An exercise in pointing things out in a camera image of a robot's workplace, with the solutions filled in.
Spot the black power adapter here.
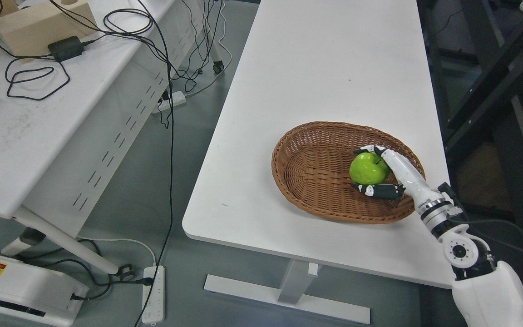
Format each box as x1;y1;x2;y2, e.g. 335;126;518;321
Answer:
48;36;84;62

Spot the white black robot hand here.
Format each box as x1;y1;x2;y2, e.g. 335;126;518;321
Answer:
353;145;445;211

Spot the white power strip far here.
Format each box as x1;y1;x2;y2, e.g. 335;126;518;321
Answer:
151;91;186;114

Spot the white robot base unit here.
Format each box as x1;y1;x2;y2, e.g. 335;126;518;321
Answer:
0;256;89;327

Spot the white side desk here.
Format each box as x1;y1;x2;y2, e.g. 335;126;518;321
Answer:
0;0;220;274

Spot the brown wicker basket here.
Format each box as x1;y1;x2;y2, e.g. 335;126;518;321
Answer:
271;121;424;225

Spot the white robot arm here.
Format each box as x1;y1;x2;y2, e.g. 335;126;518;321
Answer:
413;185;523;327

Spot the green apple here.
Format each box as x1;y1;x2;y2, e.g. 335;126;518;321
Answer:
349;152;390;185

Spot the long black cable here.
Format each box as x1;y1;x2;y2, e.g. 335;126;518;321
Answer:
134;0;176;327

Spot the white power strip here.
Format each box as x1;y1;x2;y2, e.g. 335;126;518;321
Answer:
151;91;186;114
141;265;165;326

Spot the white table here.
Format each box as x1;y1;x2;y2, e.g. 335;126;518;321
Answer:
182;0;454;324

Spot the black metal shelf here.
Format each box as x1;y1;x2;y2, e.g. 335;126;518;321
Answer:
416;0;523;282

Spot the white power strip near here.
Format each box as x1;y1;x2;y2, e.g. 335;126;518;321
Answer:
141;265;165;326

